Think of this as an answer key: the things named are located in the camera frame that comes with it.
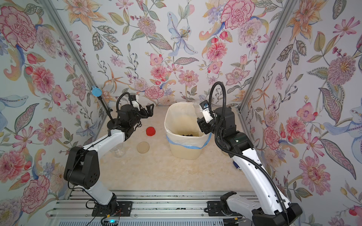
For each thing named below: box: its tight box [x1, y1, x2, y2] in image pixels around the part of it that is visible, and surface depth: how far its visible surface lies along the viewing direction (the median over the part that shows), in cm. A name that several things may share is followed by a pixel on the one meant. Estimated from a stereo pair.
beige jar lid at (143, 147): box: [136, 141, 150, 154], surface depth 99 cm
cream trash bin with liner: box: [164, 101, 213, 160], surface depth 85 cm
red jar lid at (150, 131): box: [145, 126, 157, 137], surface depth 109 cm
